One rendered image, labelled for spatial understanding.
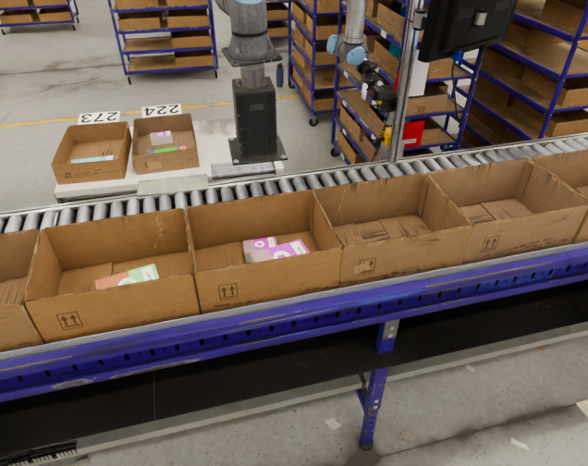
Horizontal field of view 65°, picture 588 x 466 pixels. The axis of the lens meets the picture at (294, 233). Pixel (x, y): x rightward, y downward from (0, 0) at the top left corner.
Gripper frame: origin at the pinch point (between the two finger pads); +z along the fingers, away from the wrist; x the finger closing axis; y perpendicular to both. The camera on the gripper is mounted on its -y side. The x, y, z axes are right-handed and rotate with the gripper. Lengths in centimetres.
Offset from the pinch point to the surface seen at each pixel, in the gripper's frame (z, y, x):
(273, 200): 69, -54, 66
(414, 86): 14.0, -23.1, -8.0
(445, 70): -17, 11, -46
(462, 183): 72, -45, 0
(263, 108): 6, -13, 57
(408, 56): 10.3, -38.1, -1.6
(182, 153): 15, -1, 96
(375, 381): 127, -20, 42
